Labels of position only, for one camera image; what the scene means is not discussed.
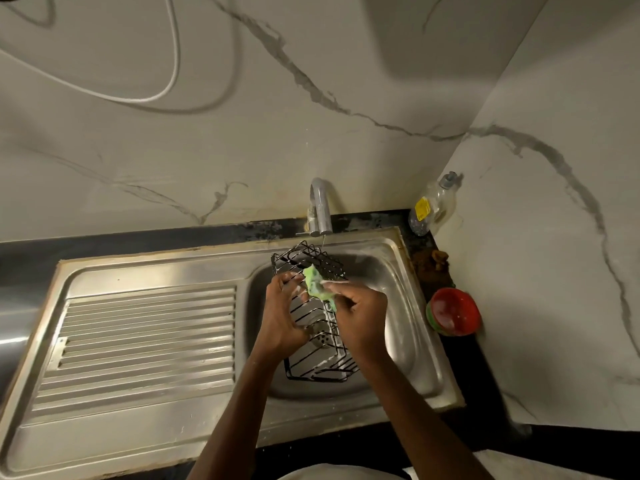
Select black wire rack basket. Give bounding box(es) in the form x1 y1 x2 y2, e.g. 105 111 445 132
271 241 361 383

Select brown scrubber pad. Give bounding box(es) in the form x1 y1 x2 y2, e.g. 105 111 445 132
411 249 455 290

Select red round soap container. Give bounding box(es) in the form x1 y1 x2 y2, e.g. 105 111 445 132
425 288 483 338

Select person's right forearm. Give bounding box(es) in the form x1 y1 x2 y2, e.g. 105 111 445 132
356 345 496 480

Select clear dish soap bottle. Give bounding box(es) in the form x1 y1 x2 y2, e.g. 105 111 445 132
408 171 462 237

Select white garment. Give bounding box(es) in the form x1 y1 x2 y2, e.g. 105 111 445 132
277 464 407 480

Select chrome faucet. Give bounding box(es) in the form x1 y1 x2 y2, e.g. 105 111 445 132
296 178 335 238

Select person's right hand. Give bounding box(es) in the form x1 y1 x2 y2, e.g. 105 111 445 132
320 280 389 364

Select person's left forearm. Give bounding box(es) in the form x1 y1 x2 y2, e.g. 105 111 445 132
186 345 301 480

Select person's left hand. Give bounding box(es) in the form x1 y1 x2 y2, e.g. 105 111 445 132
255 272 312 362

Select stainless steel sink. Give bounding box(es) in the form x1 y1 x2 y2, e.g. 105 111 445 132
0 226 467 480

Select white cable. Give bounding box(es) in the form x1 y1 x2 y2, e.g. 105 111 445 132
0 0 181 105

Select green scrubbing sponge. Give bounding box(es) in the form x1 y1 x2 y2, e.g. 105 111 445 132
302 265 339 313

